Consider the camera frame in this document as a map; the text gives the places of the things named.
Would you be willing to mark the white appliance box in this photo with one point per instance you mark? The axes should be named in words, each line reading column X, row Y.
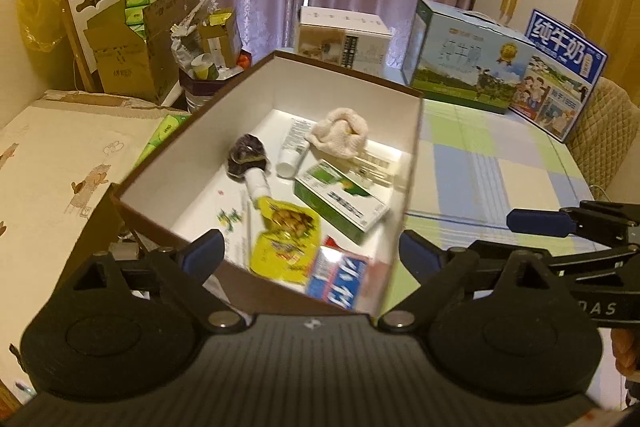
column 335, row 37

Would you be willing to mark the green tissue pack bundle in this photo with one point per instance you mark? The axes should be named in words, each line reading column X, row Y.
column 162, row 134

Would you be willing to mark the large flat cardboard box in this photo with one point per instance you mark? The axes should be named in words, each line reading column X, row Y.
column 45, row 157

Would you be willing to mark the green white paper cup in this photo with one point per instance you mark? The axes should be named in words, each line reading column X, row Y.
column 202, row 67

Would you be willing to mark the white ointment tube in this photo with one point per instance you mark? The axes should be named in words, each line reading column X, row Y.
column 292, row 147

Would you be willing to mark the small red printed packet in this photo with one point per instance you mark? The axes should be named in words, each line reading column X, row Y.
column 340, row 282

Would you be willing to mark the dark purple velvet scrunchie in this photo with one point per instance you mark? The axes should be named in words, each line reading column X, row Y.
column 247, row 154

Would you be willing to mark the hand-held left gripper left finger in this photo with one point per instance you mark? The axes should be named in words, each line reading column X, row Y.
column 202, row 253

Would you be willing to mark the white medicine box green print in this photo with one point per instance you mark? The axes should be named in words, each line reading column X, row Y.
column 231, row 219

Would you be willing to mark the small tan cardboard box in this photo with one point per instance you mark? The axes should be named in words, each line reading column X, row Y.
column 220, row 34

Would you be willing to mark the dark maroon box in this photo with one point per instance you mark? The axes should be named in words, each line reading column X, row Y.
column 200, row 86

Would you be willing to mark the blue milk carton case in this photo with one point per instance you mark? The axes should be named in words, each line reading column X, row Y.
column 555, row 102

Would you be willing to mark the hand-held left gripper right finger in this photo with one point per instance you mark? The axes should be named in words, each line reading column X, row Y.
column 417, row 253

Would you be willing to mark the silver metal tin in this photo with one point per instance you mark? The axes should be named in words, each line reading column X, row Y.
column 194, row 101

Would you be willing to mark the white knitted cloth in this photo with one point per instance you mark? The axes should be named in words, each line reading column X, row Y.
column 340, row 132

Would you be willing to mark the open cardboard box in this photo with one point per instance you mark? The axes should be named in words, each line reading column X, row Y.
column 125, row 62

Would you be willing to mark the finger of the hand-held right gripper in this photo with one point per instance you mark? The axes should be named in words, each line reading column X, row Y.
column 540, row 223
column 600, row 259

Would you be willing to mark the green milk carton case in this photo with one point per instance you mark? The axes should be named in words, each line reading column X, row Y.
column 450, row 67

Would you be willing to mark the large white box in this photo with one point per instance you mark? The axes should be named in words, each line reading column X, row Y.
column 240, row 107

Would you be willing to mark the small white bottle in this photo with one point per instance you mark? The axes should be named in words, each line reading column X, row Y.
column 257, row 184

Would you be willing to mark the checked tablecloth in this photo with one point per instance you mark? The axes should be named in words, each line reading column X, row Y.
column 475, row 167

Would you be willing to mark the person's right hand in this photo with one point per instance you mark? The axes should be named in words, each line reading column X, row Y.
column 627, row 352

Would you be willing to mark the small orange fruit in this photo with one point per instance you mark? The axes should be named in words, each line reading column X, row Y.
column 243, row 59

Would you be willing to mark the yellow snack packet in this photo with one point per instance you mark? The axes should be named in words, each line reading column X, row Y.
column 285, row 247

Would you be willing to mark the quilted beige chair cover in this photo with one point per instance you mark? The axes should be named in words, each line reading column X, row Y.
column 605, row 142

